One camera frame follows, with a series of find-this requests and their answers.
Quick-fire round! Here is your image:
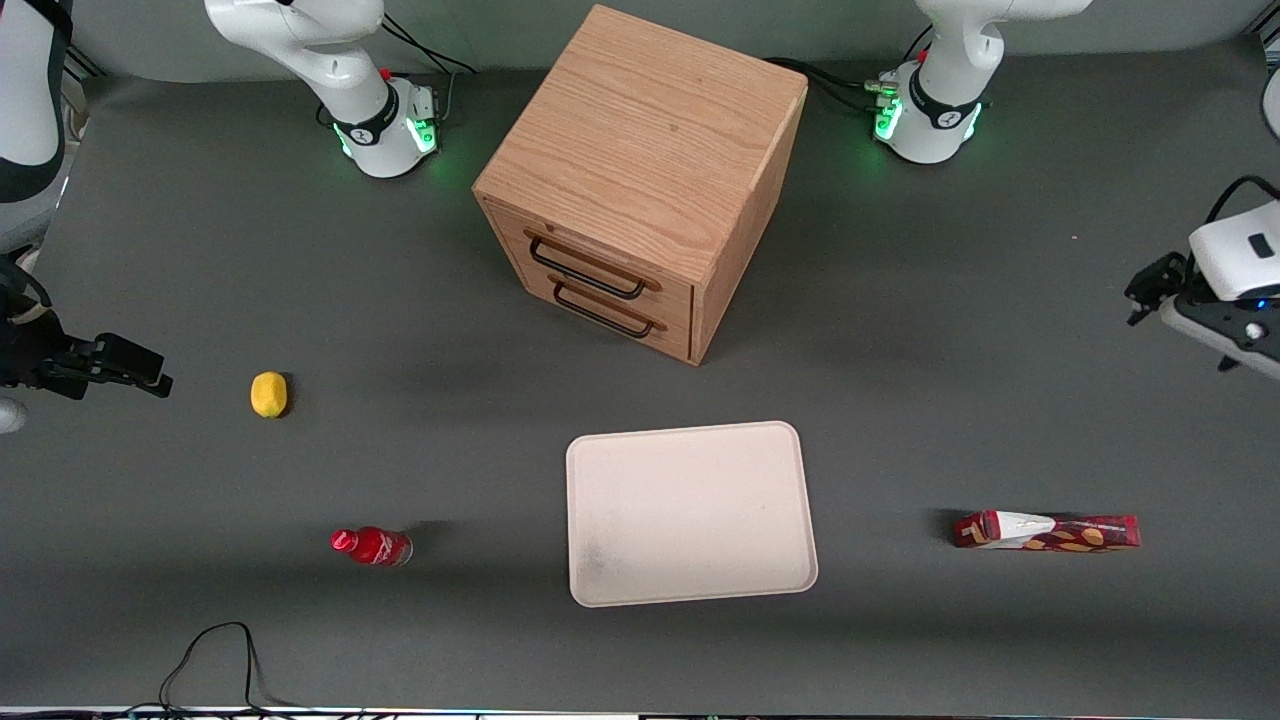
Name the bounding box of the black arm base cable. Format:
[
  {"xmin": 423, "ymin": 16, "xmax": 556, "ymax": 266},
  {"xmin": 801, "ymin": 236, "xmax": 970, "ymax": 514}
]
[
  {"xmin": 764, "ymin": 25, "xmax": 936, "ymax": 117},
  {"xmin": 380, "ymin": 12, "xmax": 479, "ymax": 126}
]

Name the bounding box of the wooden drawer front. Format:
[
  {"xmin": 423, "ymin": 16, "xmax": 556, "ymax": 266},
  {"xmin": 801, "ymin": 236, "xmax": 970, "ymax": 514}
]
[
  {"xmin": 494, "ymin": 203, "xmax": 696, "ymax": 311},
  {"xmin": 510, "ymin": 262, "xmax": 693, "ymax": 361}
]

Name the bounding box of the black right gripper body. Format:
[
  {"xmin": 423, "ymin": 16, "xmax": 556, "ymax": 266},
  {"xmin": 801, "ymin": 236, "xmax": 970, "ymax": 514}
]
[{"xmin": 0, "ymin": 258, "xmax": 103, "ymax": 401}]

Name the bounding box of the black right arm base cable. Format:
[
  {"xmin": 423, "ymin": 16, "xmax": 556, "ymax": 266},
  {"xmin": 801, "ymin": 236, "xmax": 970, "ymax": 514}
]
[{"xmin": 380, "ymin": 12, "xmax": 479, "ymax": 126}]

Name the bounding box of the yellow lemon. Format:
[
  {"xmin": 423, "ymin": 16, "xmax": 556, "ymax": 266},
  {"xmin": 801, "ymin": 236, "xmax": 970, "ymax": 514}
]
[{"xmin": 249, "ymin": 371, "xmax": 290, "ymax": 420}]

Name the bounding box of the red soda bottle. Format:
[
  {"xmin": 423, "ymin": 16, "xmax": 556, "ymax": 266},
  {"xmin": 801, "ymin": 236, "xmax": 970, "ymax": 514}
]
[{"xmin": 330, "ymin": 526, "xmax": 414, "ymax": 569}]

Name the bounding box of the black metal drawer handle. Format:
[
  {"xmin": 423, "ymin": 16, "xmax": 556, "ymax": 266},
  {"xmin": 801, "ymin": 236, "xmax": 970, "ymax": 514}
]
[
  {"xmin": 552, "ymin": 281, "xmax": 657, "ymax": 340},
  {"xmin": 528, "ymin": 236, "xmax": 648, "ymax": 301}
]

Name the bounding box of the black left arm base cable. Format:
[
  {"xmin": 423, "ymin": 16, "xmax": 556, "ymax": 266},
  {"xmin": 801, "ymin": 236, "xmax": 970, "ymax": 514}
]
[{"xmin": 764, "ymin": 25, "xmax": 936, "ymax": 117}]

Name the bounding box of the red cookie box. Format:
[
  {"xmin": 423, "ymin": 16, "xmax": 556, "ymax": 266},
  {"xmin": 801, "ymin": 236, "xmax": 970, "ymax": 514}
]
[{"xmin": 952, "ymin": 509, "xmax": 1142, "ymax": 552}]

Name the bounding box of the wooden drawer cabinet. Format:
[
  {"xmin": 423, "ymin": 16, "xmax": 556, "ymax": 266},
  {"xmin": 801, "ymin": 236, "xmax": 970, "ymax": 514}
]
[{"xmin": 472, "ymin": 4, "xmax": 810, "ymax": 367}]

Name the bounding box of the beige plastic tray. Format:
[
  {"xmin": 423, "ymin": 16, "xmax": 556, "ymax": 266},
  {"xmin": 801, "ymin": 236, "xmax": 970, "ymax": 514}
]
[{"xmin": 565, "ymin": 420, "xmax": 820, "ymax": 609}]

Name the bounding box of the black looped cable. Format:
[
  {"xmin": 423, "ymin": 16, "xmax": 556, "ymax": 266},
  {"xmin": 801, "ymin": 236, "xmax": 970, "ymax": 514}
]
[{"xmin": 158, "ymin": 621, "xmax": 301, "ymax": 715}]

